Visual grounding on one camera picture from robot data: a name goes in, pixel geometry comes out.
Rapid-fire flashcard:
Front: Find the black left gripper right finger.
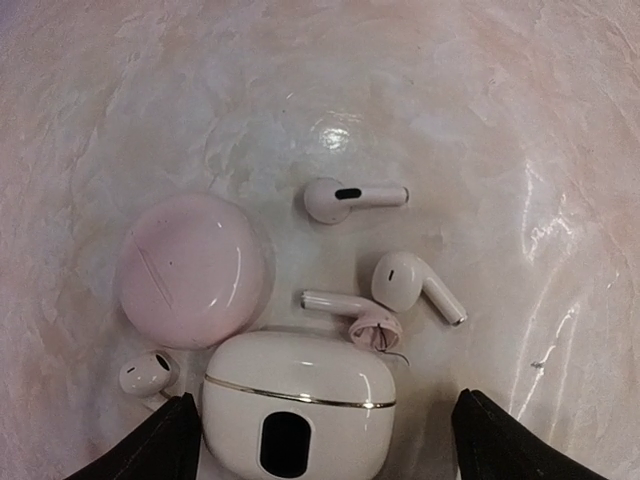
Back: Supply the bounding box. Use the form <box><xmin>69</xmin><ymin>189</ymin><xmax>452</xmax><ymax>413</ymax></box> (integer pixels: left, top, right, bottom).
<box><xmin>451</xmin><ymin>389</ymin><xmax>601</xmax><ymax>480</ymax></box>

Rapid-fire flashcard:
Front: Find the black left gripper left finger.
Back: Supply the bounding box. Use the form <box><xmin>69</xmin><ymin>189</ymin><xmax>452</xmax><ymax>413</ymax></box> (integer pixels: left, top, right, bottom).
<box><xmin>71</xmin><ymin>393</ymin><xmax>201</xmax><ymax>480</ymax></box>

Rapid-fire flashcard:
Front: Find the white earbud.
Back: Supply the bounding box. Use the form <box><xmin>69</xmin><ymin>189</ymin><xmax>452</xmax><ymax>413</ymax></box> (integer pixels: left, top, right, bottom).
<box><xmin>118</xmin><ymin>350</ymin><xmax>180</xmax><ymax>399</ymax></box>
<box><xmin>303</xmin><ymin>178</ymin><xmax>409</xmax><ymax>225</ymax></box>
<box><xmin>371</xmin><ymin>251</ymin><xmax>468</xmax><ymax>326</ymax></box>

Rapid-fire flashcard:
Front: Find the white charging case gold trim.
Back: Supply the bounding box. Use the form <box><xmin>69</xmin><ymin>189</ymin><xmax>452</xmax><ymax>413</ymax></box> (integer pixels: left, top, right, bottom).
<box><xmin>201</xmin><ymin>331</ymin><xmax>396</xmax><ymax>479</ymax></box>

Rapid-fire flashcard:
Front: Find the pink round charging case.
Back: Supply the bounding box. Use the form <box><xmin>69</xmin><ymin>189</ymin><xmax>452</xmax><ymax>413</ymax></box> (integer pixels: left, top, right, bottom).
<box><xmin>115</xmin><ymin>193</ymin><xmax>273</xmax><ymax>350</ymax></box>

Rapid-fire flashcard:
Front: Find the white earbud top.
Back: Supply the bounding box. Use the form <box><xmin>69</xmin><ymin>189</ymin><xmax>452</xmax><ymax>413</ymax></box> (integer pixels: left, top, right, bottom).
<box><xmin>303</xmin><ymin>178</ymin><xmax>409</xmax><ymax>225</ymax></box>

